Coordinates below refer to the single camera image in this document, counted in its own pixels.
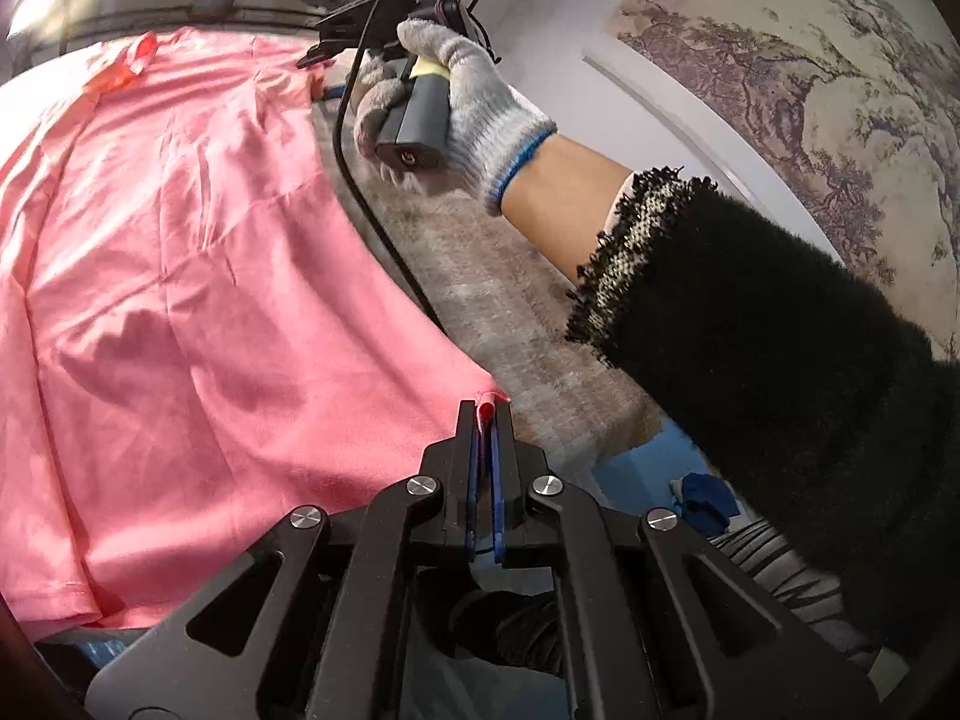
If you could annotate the plaid blanket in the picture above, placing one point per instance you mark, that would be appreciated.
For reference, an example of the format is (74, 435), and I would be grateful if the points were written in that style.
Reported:
(480, 262)

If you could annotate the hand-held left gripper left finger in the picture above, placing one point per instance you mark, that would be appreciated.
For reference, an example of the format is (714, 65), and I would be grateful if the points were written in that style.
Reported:
(471, 480)

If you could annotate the person's striped clothing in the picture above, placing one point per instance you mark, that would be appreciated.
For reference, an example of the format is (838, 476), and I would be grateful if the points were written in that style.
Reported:
(787, 577)

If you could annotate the pink T-shirt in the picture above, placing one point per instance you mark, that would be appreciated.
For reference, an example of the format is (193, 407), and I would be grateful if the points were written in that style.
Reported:
(187, 277)

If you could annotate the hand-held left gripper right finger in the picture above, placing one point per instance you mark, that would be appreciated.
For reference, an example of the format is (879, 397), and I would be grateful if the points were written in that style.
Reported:
(496, 495)

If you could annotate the person's right hand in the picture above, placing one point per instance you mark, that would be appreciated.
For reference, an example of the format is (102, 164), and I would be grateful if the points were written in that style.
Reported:
(480, 112)

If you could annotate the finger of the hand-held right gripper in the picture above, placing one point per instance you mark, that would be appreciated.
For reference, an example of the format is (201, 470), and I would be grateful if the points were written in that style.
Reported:
(352, 22)

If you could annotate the landscape wall painting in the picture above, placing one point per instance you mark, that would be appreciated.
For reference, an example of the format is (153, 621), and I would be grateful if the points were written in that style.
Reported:
(787, 52)

